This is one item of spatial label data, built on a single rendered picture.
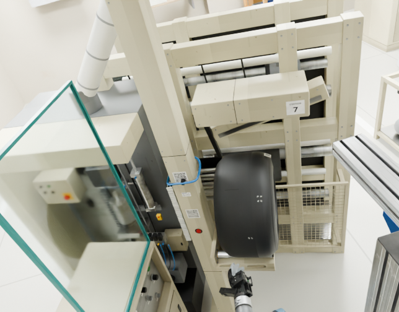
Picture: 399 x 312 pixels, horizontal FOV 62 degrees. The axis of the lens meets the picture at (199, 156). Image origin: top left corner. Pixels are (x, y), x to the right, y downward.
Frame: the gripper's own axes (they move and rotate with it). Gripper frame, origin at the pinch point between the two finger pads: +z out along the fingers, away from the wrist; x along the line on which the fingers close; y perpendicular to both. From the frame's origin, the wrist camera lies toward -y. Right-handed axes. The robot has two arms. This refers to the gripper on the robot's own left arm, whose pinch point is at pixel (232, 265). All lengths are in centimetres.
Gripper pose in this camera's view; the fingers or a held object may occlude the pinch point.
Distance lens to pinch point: 175.9
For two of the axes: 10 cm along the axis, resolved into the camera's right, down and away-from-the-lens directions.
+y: 6.9, -6.3, -3.6
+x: -7.2, -5.7, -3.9
